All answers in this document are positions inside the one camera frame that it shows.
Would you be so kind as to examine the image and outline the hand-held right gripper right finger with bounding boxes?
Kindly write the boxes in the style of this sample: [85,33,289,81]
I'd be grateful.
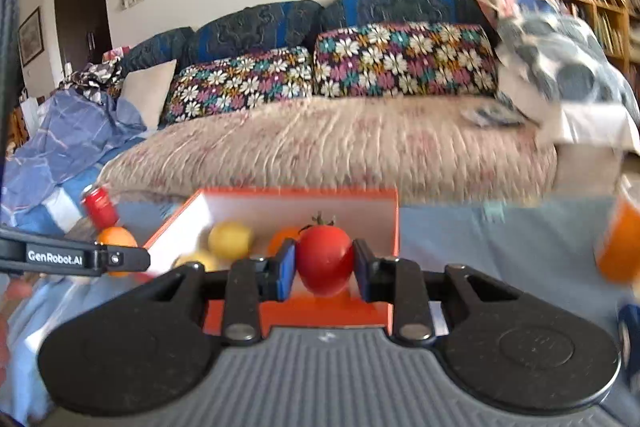
[352,238,521,347]

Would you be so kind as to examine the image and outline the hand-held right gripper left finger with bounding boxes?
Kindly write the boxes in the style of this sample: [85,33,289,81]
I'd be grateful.
[135,238,297,345]

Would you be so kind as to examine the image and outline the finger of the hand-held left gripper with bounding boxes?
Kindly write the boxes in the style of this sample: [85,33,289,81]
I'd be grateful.
[95,244,151,276]

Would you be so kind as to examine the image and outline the small orange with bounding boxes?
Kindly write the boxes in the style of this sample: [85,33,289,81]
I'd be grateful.
[96,227,139,278]

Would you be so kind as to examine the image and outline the large orange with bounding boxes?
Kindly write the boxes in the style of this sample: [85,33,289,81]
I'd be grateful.
[267,227,303,258]

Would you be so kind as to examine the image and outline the red tomato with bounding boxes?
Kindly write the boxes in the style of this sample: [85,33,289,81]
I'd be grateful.
[296,213,355,297]

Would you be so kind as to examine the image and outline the orange cardboard box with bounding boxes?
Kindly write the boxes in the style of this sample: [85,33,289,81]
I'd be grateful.
[145,188,401,338]

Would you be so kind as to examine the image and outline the yellow apple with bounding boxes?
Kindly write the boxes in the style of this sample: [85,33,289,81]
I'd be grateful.
[172,251,221,273]
[207,221,255,262]

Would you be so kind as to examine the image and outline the red soda can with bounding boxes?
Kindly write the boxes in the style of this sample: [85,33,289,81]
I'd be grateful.
[82,185,120,230]

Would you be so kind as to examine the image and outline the blue checked sheet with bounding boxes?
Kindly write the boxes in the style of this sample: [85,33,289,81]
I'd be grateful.
[0,87,147,235]

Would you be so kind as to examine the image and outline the blue star tablecloth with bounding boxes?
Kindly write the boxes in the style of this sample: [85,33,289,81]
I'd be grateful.
[0,201,640,408]

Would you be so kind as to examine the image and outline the plain white pillow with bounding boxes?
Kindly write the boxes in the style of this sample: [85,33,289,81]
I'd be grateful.
[121,59,178,130]

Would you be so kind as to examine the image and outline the patterned crumpled cloth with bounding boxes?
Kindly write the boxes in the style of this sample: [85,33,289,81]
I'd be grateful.
[60,62,123,102]

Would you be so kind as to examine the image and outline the floral cushion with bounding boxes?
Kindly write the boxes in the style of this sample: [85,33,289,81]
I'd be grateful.
[312,23,500,98]
[160,47,314,125]

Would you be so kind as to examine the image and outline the magazines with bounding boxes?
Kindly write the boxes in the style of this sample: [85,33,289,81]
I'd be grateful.
[460,107,527,128]

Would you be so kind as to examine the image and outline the dark blue cushion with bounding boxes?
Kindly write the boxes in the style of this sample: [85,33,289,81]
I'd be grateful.
[120,27,196,72]
[320,0,496,38]
[189,0,323,62]

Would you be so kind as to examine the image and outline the small framed picture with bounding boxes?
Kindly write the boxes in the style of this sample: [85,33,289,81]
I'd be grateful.
[19,7,44,68]

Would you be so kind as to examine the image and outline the orange cylindrical canister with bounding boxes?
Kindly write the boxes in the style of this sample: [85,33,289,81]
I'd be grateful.
[595,192,640,284]

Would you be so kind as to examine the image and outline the white bed pillow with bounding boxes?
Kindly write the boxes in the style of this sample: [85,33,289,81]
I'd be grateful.
[500,77,640,148]

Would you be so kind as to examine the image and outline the navy cloth with white trim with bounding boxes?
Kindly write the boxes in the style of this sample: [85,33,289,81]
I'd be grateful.
[617,299,640,388]

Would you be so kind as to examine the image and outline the black braided cable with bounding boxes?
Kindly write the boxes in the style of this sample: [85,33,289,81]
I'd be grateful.
[0,0,21,188]

